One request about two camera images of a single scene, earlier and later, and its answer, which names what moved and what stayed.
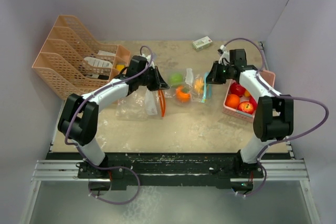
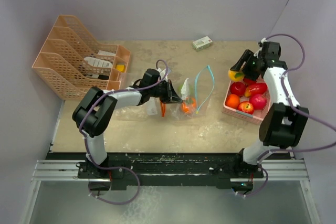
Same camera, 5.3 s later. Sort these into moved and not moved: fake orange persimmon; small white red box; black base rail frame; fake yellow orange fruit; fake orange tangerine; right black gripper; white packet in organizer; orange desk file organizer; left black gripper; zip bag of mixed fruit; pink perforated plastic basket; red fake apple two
Moved: right black gripper; zip bag of mixed fruit; fake yellow orange fruit; fake orange persimmon; left black gripper
Not moved: red fake apple two; black base rail frame; small white red box; pink perforated plastic basket; white packet in organizer; orange desk file organizer; fake orange tangerine
